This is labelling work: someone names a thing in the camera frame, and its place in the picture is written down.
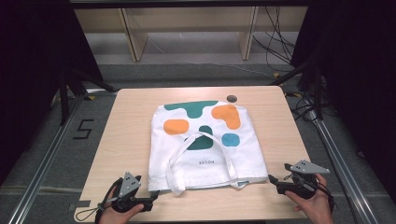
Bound thin white floor cable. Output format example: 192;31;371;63
146;38;276;79

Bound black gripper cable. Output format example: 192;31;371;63
317;180;336;216

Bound black floor cables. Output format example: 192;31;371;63
285;91;319;123

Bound grey cord loop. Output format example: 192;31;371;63
75;177;123;222

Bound white tote bag coloured blobs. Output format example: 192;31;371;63
147;100;270;196

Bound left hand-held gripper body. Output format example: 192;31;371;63
110;171;154;214

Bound black hanging cables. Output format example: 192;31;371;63
252;5;297;65

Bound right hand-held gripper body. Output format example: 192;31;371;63
276;159;331;200

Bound person's right hand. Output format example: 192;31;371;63
284;173;334;224

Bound person's left hand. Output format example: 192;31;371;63
98;186;146;224

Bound black metal stand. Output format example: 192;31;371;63
58;66;119;126
268;49;324;121

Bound light wooden shelf frame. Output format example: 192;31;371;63
74;5;310;63

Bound black curtain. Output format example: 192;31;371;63
290;0;396;204
0;0;105;186

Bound aluminium floor rail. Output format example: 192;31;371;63
306;109;380;224
7;89;119;224

